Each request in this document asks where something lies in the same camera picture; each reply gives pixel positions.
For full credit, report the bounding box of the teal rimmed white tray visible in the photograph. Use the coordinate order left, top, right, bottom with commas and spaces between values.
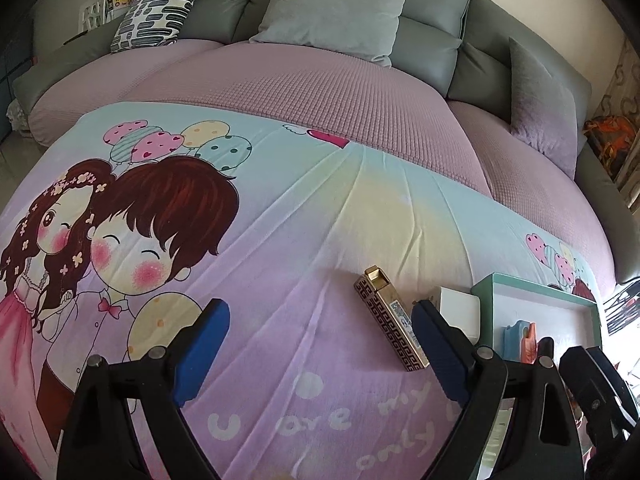
471, 273, 602, 364

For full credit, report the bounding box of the gold patterned long box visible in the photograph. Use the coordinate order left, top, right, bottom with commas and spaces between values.
354, 266, 430, 372

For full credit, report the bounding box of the cartoon couple printed sheet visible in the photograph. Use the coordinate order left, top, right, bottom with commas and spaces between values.
1, 103, 598, 479

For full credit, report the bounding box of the orange red decoration bag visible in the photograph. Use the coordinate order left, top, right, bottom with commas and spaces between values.
582, 115, 636, 176

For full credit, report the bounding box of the grey purple right pillow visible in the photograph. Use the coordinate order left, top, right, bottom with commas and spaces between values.
509, 38, 578, 179

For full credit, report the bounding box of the pink waffle sofa cover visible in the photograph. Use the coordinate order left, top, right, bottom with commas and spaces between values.
13, 39, 615, 290

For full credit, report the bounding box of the patterned beige curtain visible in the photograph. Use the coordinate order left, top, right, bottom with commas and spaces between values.
597, 37, 640, 188

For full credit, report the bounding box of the grey sofa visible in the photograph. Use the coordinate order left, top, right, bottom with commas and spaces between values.
35, 0, 639, 285

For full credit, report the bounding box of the black white patterned pillow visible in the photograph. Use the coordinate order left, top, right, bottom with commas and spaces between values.
110, 0, 195, 53

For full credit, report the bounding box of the light grey middle pillow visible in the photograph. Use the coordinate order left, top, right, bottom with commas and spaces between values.
250, 0, 406, 67

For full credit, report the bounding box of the white wall charger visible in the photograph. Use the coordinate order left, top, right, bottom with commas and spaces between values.
426, 286, 480, 344

